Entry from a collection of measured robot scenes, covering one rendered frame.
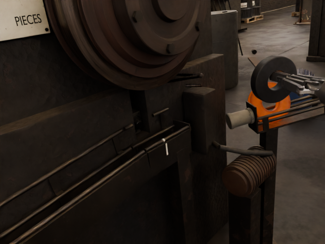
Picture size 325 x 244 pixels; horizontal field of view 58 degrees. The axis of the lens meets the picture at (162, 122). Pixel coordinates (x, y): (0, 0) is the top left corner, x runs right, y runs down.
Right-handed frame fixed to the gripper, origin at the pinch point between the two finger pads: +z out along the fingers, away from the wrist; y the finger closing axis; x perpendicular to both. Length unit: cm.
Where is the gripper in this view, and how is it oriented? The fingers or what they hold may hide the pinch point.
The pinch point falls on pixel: (279, 77)
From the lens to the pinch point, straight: 100.5
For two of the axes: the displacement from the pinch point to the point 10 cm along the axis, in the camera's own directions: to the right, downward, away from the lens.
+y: 8.9, -2.7, 3.8
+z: -4.5, -3.4, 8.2
